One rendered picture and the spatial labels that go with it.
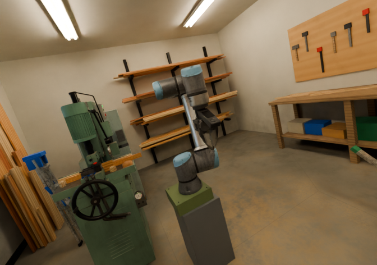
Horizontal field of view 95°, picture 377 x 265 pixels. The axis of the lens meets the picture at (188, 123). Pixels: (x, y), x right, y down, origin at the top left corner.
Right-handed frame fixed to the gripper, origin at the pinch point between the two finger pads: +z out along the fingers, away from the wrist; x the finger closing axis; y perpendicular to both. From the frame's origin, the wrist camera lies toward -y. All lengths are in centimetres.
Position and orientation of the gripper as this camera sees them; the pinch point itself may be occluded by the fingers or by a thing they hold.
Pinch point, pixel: (212, 147)
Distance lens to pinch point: 79.6
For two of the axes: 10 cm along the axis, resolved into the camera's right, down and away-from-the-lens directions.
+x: -9.0, 3.0, -3.0
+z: 2.6, 9.5, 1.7
